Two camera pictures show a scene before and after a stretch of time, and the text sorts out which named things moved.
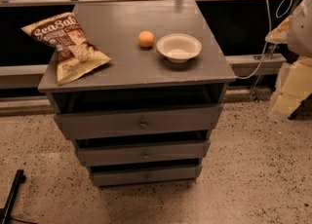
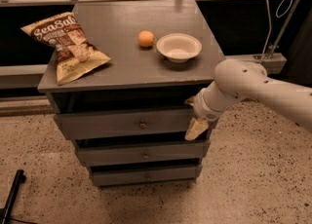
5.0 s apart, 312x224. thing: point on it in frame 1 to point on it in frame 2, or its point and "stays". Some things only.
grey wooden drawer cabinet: (144, 118) stays
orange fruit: (146, 38) stays
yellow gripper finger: (292, 86) to (196, 127)
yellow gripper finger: (280, 34) to (190, 100)
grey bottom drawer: (107, 175) stays
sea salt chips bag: (75, 56) stays
